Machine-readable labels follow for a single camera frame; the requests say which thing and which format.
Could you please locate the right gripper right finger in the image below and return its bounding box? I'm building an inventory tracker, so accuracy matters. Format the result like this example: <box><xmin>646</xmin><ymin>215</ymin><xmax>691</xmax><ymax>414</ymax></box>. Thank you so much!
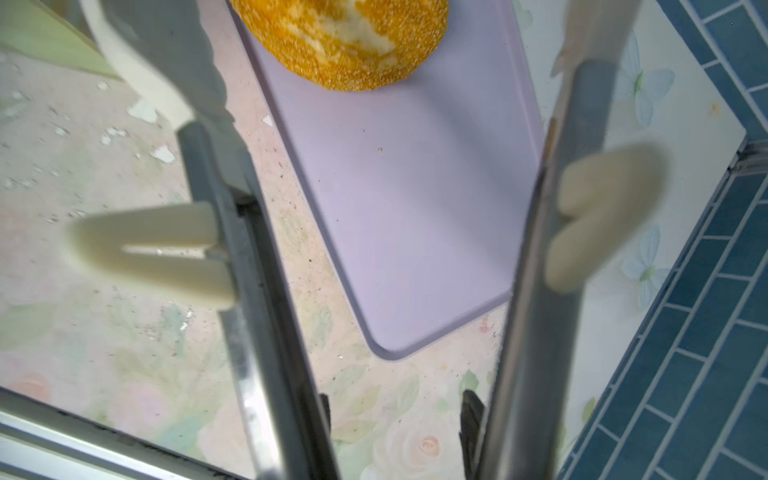
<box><xmin>459</xmin><ymin>1</ymin><xmax>669</xmax><ymax>479</ymax></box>

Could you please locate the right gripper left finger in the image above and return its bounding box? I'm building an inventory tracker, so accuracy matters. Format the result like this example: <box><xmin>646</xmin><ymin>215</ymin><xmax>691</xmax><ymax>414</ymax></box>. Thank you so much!
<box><xmin>61</xmin><ymin>1</ymin><xmax>339</xmax><ymax>479</ymax></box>

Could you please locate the white green paper bag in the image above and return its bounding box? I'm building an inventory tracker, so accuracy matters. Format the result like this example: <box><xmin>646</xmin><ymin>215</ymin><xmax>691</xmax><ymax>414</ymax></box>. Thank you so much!
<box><xmin>1</xmin><ymin>0</ymin><xmax>119</xmax><ymax>79</ymax></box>

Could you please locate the sesame oval bread loaf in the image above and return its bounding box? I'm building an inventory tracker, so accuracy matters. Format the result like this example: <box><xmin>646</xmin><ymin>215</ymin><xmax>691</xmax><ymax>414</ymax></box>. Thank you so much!
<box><xmin>230</xmin><ymin>0</ymin><xmax>450</xmax><ymax>92</ymax></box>

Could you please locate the lavender plastic tray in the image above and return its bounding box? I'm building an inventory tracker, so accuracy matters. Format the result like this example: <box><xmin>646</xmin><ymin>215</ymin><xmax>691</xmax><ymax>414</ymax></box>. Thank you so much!
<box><xmin>238</xmin><ymin>1</ymin><xmax>544</xmax><ymax>361</ymax></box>

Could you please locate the aluminium front rail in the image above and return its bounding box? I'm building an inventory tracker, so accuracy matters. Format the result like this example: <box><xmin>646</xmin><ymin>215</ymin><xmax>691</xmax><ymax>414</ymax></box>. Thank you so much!
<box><xmin>1</xmin><ymin>388</ymin><xmax>237</xmax><ymax>479</ymax></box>

